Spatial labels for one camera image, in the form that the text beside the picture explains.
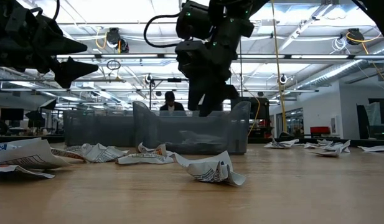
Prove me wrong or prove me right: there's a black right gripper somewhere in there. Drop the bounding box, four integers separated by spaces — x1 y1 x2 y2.
174 40 240 118

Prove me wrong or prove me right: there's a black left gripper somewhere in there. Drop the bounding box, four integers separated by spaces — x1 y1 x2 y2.
0 0 100 90

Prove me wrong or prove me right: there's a white plastic bin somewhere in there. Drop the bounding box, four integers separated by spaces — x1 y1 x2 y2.
154 110 232 118

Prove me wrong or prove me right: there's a person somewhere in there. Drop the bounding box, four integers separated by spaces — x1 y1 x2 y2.
159 90 185 112

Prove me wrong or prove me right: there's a black cart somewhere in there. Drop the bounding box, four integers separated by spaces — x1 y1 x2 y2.
230 96 270 138

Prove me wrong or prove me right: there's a dark translucent plastic bin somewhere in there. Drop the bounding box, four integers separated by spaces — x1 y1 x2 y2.
63 108 135 147
132 100 251 156

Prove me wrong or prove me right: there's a black monitor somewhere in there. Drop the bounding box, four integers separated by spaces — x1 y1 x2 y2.
0 107 25 122

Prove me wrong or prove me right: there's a red box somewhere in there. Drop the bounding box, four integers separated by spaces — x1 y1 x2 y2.
309 125 332 135

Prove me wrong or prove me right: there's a black upright panel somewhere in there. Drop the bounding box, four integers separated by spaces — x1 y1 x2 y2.
356 105 372 140

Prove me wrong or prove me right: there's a black camera rig frame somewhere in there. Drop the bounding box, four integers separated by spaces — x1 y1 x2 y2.
148 77 200 111

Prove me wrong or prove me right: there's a black hanging cable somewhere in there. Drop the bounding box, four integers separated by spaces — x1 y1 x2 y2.
238 40 244 98

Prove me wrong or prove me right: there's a black coiled cable loop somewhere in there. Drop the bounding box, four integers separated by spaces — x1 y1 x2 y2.
105 58 122 72

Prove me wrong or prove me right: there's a black cable reel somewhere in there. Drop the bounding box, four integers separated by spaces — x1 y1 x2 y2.
105 27 130 54
345 27 366 46

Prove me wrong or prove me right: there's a yellow curved cable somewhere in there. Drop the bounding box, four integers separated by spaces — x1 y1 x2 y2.
246 95 261 138

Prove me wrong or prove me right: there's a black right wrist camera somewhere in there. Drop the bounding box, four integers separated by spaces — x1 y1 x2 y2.
176 2 213 40

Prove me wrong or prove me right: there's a yellow hanging cable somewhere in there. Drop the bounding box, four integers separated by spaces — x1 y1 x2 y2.
270 0 288 134

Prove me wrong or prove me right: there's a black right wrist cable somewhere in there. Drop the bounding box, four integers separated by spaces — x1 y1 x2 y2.
143 13 180 49

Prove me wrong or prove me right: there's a black aluminium table frame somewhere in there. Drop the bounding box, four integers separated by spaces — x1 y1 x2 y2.
0 134 384 147

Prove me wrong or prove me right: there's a black wall screen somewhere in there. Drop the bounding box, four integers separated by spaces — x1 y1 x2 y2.
368 97 384 125

